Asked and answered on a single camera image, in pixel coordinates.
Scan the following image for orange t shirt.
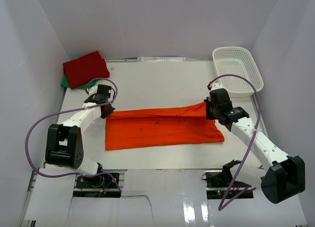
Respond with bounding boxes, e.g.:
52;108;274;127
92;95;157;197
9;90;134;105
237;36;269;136
105;102;224;151

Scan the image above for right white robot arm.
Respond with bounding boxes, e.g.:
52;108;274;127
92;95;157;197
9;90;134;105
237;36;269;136
204;87;305;204

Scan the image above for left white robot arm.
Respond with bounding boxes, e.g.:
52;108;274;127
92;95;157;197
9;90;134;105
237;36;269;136
45;84;116;187

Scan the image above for red folded t shirt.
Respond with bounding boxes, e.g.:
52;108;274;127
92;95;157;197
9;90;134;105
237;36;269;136
61;51;110;90

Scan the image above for green folded t shirt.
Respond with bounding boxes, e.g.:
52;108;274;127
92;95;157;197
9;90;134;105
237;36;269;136
60;76;99;90

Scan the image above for white perforated plastic basket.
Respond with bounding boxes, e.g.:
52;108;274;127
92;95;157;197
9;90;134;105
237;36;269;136
212;46;264;98

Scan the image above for paper strip at back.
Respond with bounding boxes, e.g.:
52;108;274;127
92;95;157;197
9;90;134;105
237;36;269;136
137;57;186;62

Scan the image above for white paper sheet front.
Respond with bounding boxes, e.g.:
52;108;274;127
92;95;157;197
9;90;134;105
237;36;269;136
25;169;307;227

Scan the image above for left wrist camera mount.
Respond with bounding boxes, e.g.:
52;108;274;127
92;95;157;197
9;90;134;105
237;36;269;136
85;85;97;95

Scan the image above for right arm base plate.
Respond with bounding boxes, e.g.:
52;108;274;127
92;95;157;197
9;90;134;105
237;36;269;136
201;169;248;200

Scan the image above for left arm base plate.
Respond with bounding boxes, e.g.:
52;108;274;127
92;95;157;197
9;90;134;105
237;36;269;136
73;172;124;198

